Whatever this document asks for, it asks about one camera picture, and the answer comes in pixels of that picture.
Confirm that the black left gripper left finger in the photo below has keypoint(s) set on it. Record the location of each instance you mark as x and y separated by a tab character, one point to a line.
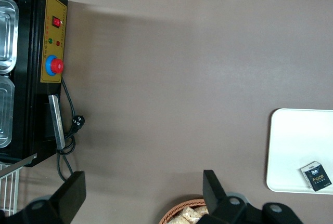
71	195

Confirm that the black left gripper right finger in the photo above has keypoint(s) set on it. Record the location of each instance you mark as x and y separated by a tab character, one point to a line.
214	192

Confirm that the beige serving tray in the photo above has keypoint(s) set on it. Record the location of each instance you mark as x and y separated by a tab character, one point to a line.
294	143

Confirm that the clear-wrapped cracker snack pack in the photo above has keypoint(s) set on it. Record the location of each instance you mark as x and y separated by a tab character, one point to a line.
189	214
201	210
178	220

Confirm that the round wicker basket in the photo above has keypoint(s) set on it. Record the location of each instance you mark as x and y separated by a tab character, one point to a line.
179	206

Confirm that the black tissue pack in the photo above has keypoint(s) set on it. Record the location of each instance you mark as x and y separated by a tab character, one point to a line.
317	177

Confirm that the steel food container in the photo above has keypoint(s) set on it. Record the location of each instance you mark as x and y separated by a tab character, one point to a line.
5	109
7	37

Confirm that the red emergency stop button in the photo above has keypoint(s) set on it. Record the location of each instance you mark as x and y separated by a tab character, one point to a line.
56	65

